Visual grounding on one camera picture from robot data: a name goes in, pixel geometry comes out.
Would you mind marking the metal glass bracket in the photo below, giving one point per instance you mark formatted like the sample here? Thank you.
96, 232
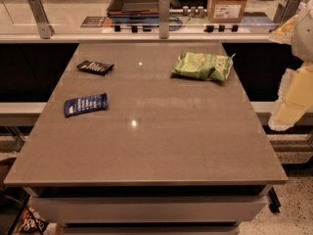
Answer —
285, 10
163, 18
44, 27

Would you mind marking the middle metal glass bracket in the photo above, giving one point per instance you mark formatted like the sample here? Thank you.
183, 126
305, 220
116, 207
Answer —
163, 18

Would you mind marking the cardboard box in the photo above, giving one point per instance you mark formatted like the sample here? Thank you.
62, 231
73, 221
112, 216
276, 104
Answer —
225, 11

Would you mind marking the snack bag on floor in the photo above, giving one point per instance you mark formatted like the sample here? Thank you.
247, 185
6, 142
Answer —
32, 223

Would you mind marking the blue rxbar snack bar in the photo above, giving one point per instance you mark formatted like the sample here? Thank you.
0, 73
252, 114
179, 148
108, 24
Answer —
86, 104

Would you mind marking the left metal glass bracket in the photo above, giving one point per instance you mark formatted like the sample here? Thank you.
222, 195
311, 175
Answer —
44, 27

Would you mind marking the right metal glass bracket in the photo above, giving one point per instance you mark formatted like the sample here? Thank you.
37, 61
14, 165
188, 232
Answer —
285, 10

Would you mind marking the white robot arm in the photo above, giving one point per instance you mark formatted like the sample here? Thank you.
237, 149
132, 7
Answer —
302, 36

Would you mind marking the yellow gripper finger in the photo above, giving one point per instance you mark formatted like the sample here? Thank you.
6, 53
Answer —
295, 97
283, 33

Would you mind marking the orange and black tray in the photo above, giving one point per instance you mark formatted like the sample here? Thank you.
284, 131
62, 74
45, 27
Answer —
132, 7

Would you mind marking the glass barrier panel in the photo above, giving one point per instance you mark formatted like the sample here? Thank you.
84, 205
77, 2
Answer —
79, 17

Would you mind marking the green chip bag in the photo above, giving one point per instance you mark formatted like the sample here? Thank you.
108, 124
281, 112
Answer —
203, 66

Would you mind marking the black rxbar chocolate bar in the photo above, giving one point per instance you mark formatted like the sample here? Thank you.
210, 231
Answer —
95, 67

